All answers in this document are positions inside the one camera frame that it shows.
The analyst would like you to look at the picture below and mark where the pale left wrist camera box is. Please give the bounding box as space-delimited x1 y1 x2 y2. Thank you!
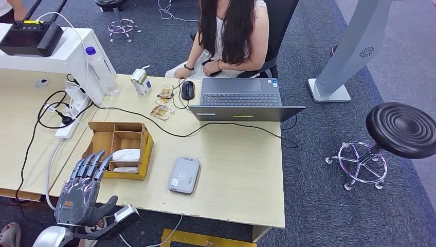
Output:
73 204 141 241

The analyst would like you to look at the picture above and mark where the black mouse cable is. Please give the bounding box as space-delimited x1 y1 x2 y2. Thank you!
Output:
170 78 191 111

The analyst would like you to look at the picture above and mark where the white printed sandal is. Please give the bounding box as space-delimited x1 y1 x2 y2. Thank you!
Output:
77 223 104 247

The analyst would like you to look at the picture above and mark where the grey card reader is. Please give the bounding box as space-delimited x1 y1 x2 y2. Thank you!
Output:
168 156 201 196

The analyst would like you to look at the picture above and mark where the black remote controller with antennas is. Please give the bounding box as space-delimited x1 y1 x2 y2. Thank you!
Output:
0 0 68 58

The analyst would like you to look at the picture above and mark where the clear bottle with blue cap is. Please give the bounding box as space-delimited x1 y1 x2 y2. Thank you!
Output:
85 46 120 96

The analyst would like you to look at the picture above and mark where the small milk carton with straw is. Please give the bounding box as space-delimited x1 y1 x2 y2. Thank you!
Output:
130 65 153 97

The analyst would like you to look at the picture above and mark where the black office chair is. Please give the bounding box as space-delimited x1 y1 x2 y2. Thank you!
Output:
190 0 300 80

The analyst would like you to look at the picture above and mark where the thin white charging cable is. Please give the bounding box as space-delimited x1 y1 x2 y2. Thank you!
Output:
35 12 90 115

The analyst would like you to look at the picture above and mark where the wooden compartment box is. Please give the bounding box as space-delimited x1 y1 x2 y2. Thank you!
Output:
81 122 155 181

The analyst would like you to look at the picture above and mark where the silver kiosk stand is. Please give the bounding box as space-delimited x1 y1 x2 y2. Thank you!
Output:
307 0 420 103

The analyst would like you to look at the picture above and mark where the picture card with white border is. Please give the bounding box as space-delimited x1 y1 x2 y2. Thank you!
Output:
149 104 176 122

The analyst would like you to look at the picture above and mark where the standing person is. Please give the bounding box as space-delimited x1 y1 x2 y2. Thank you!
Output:
0 0 27 22

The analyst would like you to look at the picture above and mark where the person's left hand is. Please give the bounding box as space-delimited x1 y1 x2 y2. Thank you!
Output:
202 59 222 76

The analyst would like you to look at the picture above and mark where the white desk shelf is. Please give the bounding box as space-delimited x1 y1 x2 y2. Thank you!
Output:
0 23 117 107

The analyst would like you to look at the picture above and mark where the small black chrome stool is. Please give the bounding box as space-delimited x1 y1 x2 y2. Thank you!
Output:
94 0 142 43

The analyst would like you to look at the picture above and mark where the large black round stool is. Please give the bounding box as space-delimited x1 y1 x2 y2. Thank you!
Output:
325 102 436 191

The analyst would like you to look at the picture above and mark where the person's right hand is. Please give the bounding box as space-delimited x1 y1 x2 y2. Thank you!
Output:
174 66 193 80

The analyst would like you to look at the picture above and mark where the person's foot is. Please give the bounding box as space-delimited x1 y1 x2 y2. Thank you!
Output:
0 222 22 247

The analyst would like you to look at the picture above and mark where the black phone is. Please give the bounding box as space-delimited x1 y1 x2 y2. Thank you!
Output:
202 58 224 77

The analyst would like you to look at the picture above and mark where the white floor cable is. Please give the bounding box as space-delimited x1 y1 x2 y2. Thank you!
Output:
156 0 200 23

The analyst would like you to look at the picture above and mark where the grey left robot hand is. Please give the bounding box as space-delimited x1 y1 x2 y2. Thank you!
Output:
53 150 119 227

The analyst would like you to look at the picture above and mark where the white power strip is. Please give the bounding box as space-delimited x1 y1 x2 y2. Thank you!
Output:
54 81 93 140

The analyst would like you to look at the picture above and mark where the black plug with cable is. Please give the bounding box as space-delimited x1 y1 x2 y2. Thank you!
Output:
13 90 93 205

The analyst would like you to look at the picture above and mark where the white power strip cable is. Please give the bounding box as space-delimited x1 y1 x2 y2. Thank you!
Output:
44 139 183 247

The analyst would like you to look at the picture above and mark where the grey open laptop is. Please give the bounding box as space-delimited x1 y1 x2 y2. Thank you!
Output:
188 77 306 122

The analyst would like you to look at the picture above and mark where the brown picture ID card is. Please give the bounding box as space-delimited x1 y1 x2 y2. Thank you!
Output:
159 84 175 100

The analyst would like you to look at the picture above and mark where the black computer mouse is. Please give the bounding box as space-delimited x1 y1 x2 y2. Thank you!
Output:
180 80 196 101

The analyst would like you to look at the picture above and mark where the black laptop power cable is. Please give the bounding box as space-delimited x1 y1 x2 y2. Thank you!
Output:
92 102 300 149

